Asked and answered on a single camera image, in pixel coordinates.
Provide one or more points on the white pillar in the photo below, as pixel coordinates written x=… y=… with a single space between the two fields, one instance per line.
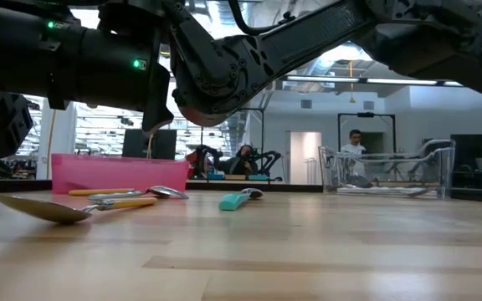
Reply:
x=63 y=138

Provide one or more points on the person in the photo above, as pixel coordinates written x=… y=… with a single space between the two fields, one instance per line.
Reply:
x=355 y=147
x=241 y=166

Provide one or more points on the black background robot arm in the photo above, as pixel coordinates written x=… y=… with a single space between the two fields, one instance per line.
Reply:
x=271 y=158
x=204 y=155

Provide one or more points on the white door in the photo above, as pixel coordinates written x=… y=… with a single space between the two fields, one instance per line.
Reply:
x=305 y=159

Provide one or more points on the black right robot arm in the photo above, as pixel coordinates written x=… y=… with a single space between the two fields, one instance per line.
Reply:
x=308 y=37

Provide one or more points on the fluorescent ceiling light strip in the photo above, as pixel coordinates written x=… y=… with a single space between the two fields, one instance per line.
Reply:
x=402 y=81
x=322 y=79
x=453 y=83

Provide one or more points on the clear plastic bin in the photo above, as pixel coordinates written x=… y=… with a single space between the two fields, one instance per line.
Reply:
x=444 y=167

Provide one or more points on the grey wall vent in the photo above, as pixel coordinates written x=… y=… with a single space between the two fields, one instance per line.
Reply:
x=306 y=104
x=368 y=105

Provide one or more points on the bright ceiling light panel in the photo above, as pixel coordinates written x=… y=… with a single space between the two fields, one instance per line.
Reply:
x=345 y=53

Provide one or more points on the red translucent plastic bin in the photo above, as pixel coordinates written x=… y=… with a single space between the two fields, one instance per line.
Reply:
x=119 y=173

